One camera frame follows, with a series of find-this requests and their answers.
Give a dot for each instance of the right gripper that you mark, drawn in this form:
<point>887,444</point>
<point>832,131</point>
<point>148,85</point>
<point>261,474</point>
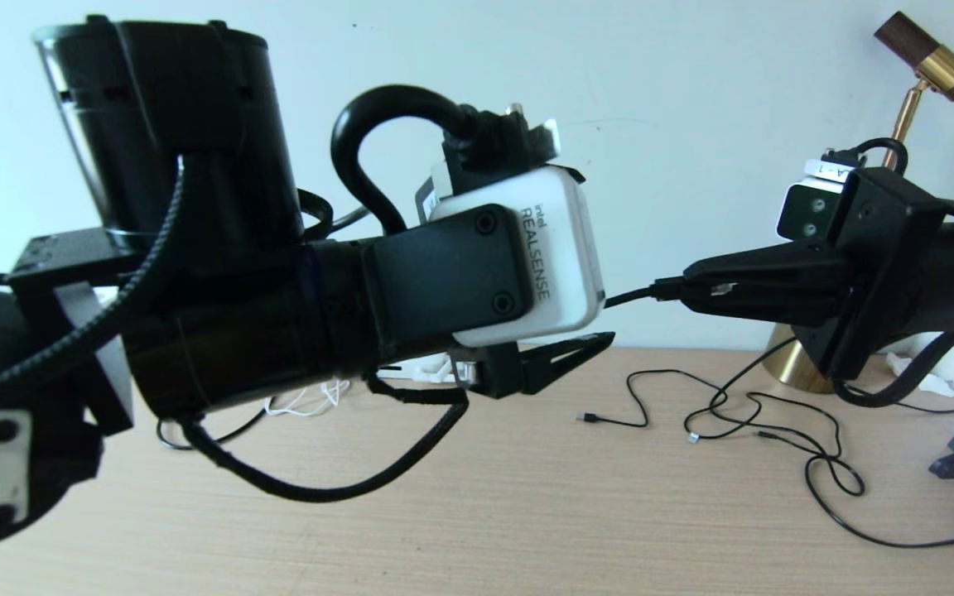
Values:
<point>891,273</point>

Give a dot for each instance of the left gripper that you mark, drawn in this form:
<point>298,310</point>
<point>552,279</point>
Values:
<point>427,273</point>

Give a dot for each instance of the white power adapter plug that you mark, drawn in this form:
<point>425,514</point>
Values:
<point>568,248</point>

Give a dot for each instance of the crumpled white tissue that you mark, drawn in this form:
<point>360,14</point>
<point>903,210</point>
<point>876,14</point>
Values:
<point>937,385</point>

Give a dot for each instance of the brass desk lamp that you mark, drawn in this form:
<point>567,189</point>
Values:
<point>941,66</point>

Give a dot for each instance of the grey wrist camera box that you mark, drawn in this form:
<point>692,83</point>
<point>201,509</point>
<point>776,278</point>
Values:
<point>804,211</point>

